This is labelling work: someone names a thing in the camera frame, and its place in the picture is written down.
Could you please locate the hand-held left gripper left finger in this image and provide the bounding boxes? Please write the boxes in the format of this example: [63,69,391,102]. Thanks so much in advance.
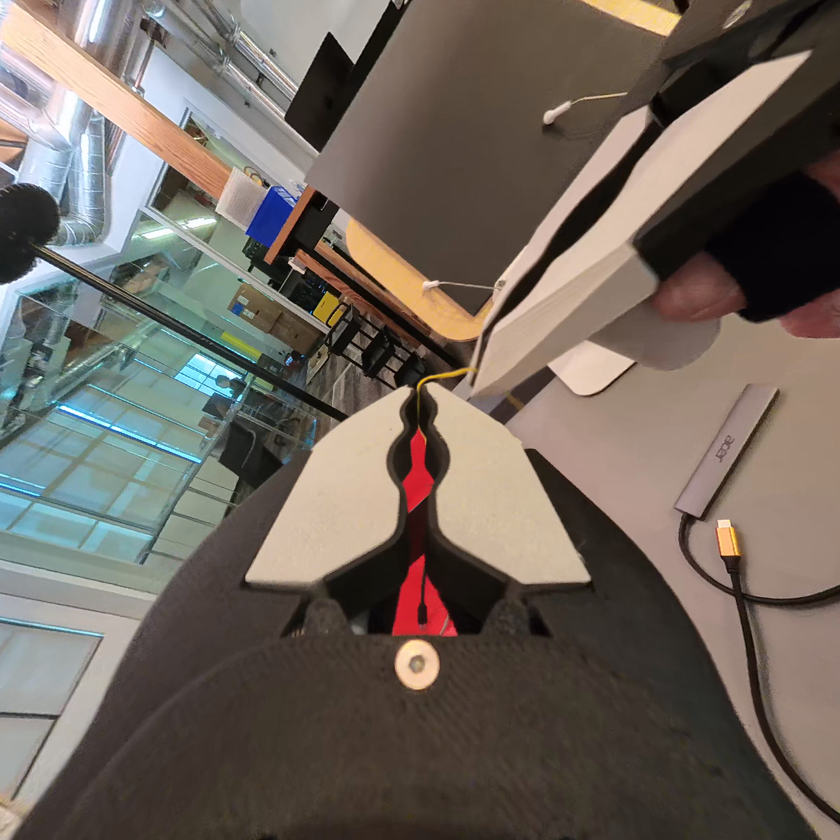
[245,386,421,636]

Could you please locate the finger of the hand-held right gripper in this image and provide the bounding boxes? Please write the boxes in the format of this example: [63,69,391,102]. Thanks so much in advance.
[482,105,660,342]
[471,51,815,399]

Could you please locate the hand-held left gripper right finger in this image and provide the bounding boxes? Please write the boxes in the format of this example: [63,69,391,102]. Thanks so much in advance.
[423,382,593,636]

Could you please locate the red storage bin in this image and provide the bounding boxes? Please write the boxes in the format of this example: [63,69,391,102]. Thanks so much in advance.
[392,427,460,636]

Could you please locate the yellow twist tie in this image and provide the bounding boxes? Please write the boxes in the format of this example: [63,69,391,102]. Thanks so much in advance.
[415,367,480,455]

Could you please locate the short black hub cable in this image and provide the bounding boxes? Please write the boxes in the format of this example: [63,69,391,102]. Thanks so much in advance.
[678,514,840,608]

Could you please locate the black cable with gold plugs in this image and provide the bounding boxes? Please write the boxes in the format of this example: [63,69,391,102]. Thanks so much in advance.
[714,518,840,824]

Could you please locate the person's right hand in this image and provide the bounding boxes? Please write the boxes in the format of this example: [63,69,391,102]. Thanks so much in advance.
[651,251,840,340]

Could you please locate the white adjustable stand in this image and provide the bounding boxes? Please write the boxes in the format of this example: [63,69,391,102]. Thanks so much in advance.
[563,340,636,397]

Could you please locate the brown cardboard box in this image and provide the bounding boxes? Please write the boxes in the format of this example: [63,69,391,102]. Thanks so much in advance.
[228,283,322,355]

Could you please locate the blue box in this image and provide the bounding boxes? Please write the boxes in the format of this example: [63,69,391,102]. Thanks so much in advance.
[246,185,304,245]

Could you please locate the black metal pole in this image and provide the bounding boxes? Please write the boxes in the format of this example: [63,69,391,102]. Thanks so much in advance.
[0,184,349,422]

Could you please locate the silver ribbed pipe ducts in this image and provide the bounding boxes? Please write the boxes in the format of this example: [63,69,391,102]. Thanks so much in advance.
[0,0,303,247]

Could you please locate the wooden ceiling beam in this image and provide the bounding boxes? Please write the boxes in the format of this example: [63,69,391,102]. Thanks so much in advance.
[0,7,234,198]

